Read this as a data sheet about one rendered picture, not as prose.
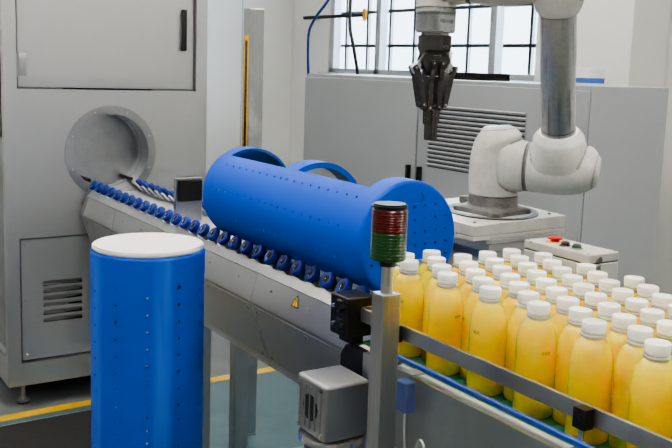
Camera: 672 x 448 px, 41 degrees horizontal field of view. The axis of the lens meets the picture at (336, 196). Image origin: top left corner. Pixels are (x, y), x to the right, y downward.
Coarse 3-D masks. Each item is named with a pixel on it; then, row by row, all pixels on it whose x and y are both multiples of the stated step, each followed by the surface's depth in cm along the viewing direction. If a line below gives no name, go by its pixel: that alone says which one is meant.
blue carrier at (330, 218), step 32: (224, 160) 275; (256, 160) 286; (224, 192) 266; (256, 192) 250; (288, 192) 237; (320, 192) 225; (352, 192) 216; (384, 192) 208; (416, 192) 213; (224, 224) 272; (256, 224) 250; (288, 224) 234; (320, 224) 220; (352, 224) 209; (416, 224) 214; (448, 224) 220; (320, 256) 224; (352, 256) 209; (416, 256) 216; (448, 256) 221
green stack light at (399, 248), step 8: (376, 240) 157; (384, 240) 156; (392, 240) 156; (400, 240) 156; (376, 248) 157; (384, 248) 156; (392, 248) 156; (400, 248) 157; (376, 256) 157; (384, 256) 156; (392, 256) 156; (400, 256) 157
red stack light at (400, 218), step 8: (376, 216) 156; (384, 216) 155; (392, 216) 155; (400, 216) 155; (376, 224) 156; (384, 224) 155; (392, 224) 155; (400, 224) 156; (376, 232) 156; (384, 232) 156; (392, 232) 155; (400, 232) 156
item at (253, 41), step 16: (256, 16) 342; (256, 32) 343; (256, 48) 344; (256, 64) 345; (256, 80) 346; (256, 96) 347; (256, 112) 348; (256, 128) 349; (256, 144) 350; (256, 368) 364; (256, 384) 365; (256, 400) 366
